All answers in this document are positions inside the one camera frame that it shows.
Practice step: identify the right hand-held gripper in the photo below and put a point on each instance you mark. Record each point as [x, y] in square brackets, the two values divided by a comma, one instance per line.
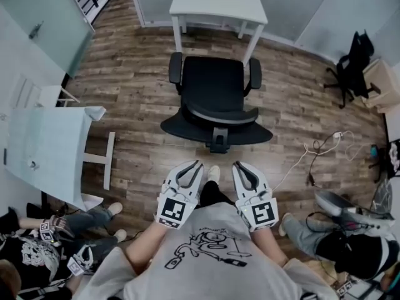
[262, 212]

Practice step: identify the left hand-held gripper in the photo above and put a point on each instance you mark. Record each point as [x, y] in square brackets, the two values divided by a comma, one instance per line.
[171, 211]

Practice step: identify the black office chair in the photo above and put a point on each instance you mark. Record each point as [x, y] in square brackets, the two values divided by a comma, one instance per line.
[212, 83]

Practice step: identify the person's right forearm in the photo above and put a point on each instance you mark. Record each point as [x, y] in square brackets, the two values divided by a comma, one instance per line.
[268, 245]

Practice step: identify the person's left forearm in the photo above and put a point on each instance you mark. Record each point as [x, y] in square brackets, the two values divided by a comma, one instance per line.
[143, 248]

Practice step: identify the black mesh swivel chair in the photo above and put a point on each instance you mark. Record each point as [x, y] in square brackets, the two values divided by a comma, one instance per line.
[353, 70]

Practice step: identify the white desk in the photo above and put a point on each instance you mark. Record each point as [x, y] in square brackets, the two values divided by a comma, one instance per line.
[218, 5]

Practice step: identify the person's white shoe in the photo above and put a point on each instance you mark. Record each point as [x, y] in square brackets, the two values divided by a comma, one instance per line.
[214, 173]

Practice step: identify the person's black trouser leg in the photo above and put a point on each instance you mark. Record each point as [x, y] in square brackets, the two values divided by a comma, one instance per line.
[212, 194]

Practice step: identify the person's grey printed t-shirt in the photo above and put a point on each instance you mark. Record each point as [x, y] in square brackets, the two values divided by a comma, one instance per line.
[200, 267]

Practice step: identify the grey plastic device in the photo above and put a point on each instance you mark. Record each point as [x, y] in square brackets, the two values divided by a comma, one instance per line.
[340, 206]

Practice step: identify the white power adapter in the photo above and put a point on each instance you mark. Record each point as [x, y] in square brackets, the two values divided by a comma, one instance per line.
[337, 134]

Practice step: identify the black stand with blue part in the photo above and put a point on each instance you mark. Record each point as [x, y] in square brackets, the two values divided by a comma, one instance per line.
[379, 161]

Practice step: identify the clear plastic bag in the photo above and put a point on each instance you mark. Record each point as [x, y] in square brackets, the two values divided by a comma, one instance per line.
[382, 195]

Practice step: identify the white table with pale top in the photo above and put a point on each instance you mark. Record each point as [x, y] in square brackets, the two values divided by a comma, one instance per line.
[47, 148]

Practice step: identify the small white stool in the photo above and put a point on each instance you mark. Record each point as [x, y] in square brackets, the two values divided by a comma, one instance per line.
[51, 94]

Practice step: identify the beige cabinet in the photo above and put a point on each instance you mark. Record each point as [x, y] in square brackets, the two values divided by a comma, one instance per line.
[384, 86]

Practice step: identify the black phone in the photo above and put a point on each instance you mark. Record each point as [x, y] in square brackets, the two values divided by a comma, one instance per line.
[5, 156]

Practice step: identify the frosted glass door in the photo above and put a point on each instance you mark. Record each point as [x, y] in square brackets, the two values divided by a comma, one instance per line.
[40, 17]

